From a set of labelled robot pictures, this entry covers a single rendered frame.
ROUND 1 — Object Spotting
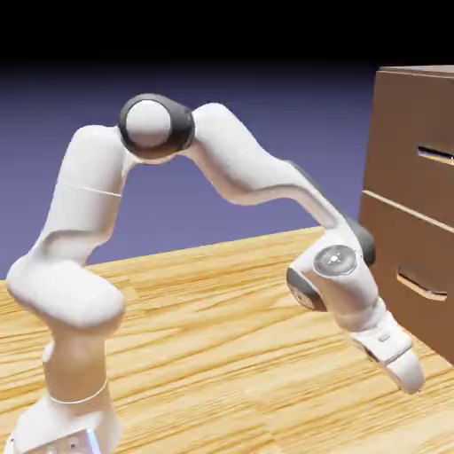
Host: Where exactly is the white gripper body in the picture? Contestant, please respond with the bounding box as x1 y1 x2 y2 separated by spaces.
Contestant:
384 348 427 395

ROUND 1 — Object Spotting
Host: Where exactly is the brown wooden cabinet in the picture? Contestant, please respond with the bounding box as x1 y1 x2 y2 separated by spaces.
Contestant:
357 64 454 367

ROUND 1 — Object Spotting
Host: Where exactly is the curved drawer handle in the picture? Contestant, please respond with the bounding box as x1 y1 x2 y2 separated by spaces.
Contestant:
395 266 449 303

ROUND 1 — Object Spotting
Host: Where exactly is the brown drawer front with curved handle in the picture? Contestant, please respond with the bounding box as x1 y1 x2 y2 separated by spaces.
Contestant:
358 190 454 367

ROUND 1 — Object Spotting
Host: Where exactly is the slot drawer handle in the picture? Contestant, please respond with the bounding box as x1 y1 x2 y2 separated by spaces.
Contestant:
417 144 454 165

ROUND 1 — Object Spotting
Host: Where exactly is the brown drawer front with slot handle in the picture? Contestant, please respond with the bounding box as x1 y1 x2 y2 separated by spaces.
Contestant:
363 69 454 227

